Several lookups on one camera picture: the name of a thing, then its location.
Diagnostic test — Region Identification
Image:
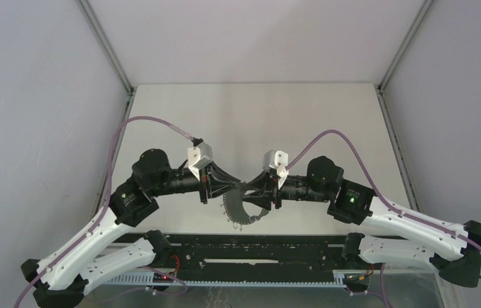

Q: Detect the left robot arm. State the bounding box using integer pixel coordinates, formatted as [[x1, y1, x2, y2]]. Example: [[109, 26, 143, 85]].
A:
[[21, 149, 241, 307]]

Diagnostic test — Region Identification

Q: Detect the purple cable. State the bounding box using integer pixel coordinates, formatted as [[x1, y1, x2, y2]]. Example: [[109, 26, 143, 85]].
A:
[[13, 116, 204, 308], [286, 130, 481, 282]]

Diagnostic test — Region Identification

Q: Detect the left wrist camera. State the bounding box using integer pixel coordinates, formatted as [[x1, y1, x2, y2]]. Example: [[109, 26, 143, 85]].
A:
[[187, 142, 213, 181]]

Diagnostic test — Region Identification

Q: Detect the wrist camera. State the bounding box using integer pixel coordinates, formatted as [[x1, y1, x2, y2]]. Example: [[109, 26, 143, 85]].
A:
[[263, 150, 289, 189], [187, 142, 213, 181]]

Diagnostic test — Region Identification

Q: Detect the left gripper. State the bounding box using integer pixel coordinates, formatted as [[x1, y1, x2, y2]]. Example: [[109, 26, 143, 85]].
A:
[[151, 160, 242, 203]]

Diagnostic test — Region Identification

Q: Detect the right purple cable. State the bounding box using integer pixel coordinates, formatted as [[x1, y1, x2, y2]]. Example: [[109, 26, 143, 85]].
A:
[[286, 130, 481, 282]]

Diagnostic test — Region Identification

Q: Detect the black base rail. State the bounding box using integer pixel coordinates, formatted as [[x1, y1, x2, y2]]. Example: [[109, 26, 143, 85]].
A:
[[116, 232, 388, 285]]

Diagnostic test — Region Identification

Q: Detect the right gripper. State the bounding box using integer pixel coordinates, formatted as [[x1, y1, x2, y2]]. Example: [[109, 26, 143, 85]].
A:
[[240, 170, 330, 213]]

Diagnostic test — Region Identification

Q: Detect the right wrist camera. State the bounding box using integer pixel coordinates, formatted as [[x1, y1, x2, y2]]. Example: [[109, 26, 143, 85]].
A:
[[263, 150, 289, 189]]

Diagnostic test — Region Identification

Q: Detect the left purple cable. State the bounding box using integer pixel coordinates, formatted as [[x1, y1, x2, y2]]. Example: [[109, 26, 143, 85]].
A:
[[13, 116, 204, 308]]

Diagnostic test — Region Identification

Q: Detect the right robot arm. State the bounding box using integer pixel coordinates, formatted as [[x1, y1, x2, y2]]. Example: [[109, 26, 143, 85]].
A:
[[241, 156, 481, 288]]

